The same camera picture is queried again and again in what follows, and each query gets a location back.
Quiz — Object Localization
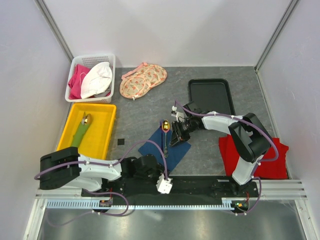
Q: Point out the patterned peach oven mitt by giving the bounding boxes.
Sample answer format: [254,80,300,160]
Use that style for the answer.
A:
[119,62,168,101]

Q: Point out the white perforated basket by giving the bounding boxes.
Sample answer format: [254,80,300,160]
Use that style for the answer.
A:
[65,53,116,104]

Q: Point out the white toothed cable duct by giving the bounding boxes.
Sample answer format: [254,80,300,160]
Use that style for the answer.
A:
[46,199,236,211]

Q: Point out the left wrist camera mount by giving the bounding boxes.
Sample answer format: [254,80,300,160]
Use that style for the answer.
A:
[156,174,173,194]

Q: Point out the black plastic tray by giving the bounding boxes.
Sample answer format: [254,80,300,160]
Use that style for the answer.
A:
[188,78,236,115]

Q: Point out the iridescent gold spoon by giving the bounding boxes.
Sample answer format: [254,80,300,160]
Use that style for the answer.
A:
[161,119,171,158]

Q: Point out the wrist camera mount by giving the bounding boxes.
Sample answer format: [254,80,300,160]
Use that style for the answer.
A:
[156,174,173,194]
[171,105,185,122]

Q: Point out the red folded cloth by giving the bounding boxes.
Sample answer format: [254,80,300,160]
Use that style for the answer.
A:
[218,135,289,180]

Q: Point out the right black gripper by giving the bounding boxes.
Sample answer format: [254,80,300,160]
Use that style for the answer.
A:
[168,118,196,147]

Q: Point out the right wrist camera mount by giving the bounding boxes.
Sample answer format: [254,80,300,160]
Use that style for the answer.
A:
[171,105,185,122]

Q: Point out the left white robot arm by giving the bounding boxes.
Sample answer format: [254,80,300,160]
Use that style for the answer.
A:
[37,146,164,197]

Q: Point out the green handled tool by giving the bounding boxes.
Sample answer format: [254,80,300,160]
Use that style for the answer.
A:
[71,113,93,148]

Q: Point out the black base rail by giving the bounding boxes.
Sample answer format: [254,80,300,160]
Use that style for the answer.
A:
[81,175,259,199]

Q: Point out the pink cloth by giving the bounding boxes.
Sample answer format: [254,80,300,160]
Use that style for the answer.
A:
[68,64,91,100]

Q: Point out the small black square marker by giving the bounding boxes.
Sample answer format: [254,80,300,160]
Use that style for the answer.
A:
[117,138,125,146]

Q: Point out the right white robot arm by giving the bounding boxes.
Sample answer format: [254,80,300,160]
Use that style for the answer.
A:
[170,101,279,197]

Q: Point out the yellow plastic bin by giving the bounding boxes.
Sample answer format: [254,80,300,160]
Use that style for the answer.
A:
[56,102,117,160]

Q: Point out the white cloth cap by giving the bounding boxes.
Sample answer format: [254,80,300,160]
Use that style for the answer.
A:
[80,61,113,99]

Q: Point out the blue paper napkin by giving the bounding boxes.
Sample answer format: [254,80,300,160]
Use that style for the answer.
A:
[138,128,191,172]

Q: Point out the purple metal fork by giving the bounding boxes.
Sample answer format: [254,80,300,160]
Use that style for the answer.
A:
[159,119,164,128]

